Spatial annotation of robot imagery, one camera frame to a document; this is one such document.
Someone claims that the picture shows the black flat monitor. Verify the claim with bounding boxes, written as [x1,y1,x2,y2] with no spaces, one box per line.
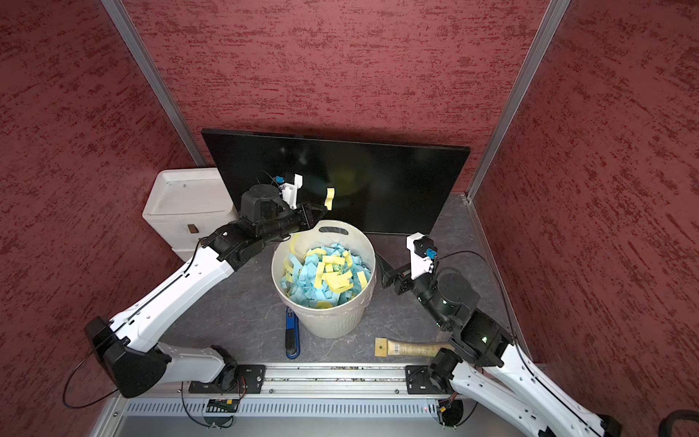
[201,129,471,235]

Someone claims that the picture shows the right aluminium corner post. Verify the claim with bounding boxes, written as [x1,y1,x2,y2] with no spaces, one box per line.
[465,0,573,200]

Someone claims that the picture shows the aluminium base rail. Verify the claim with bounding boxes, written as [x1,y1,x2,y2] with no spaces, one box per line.
[92,362,546,436]

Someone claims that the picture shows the yellow sticky note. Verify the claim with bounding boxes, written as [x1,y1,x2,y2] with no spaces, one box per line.
[324,188,335,211]

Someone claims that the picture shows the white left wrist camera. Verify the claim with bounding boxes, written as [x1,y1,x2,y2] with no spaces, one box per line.
[275,173,303,209]

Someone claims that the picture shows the pile of discarded sticky notes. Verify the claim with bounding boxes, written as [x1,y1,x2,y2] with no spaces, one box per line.
[280,243,372,310]

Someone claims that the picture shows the blue black utility knife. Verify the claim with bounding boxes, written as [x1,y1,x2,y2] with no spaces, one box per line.
[285,307,300,360]

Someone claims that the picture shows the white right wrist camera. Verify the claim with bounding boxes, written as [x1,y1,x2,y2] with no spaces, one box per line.
[406,232,437,280]

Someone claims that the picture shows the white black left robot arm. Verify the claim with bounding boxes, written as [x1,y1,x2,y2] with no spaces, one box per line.
[85,183,329,398]

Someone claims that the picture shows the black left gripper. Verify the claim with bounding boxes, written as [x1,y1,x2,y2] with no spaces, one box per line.
[257,201,328,243]

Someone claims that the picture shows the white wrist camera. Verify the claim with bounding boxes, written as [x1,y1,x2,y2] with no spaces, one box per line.
[275,173,303,209]
[406,232,437,280]

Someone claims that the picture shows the aluminium corner post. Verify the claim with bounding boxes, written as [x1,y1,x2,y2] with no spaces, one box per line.
[100,0,209,168]
[465,0,573,200]

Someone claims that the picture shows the wooden handle brush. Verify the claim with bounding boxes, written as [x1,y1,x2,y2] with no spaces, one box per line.
[374,338,454,358]

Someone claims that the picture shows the white plastic drawer box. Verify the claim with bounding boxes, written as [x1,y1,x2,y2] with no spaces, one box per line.
[142,168,238,261]

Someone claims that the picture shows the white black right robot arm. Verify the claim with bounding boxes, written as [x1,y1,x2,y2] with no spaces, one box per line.
[377,257,623,436]

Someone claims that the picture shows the left aluminium corner post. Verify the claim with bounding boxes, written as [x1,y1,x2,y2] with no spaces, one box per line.
[100,0,209,168]

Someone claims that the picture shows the beige plastic waste bin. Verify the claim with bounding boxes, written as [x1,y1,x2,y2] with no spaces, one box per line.
[271,220,379,339]

